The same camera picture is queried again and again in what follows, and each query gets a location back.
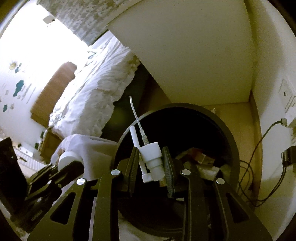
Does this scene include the black wall charger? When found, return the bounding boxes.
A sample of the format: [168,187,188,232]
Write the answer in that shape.
[281,146,296,168]

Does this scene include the white dresser cabinet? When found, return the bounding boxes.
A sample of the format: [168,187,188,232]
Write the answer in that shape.
[108,1,254,105]

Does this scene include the wooden bedside table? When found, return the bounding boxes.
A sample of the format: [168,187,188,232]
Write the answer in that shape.
[39,128,62,164]

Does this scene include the floral grey tablecloth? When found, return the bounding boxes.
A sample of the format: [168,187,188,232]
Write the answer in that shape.
[50,133,181,241]

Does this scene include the white pump dispenser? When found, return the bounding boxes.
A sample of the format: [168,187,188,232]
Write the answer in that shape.
[129,96,165,183]

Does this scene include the black round trash bin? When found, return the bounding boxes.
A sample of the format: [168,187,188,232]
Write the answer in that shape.
[119,103,239,236]

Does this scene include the brown padded headboard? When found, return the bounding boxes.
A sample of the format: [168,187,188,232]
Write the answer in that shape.
[30,62,77,128]

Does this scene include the bed with white duvet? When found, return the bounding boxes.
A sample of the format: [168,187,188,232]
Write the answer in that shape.
[48,32,140,138]

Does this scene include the white wall air conditioner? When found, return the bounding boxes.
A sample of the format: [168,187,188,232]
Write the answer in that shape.
[43,15,55,24]

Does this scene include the blue cloud wall stickers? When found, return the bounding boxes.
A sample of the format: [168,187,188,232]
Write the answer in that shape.
[1,62,25,113]

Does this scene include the white bottle cap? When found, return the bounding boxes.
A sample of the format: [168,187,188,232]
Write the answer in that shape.
[57,151,83,171]

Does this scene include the floral roman window blind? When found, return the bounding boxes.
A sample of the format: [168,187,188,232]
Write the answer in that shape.
[37,0,139,46]

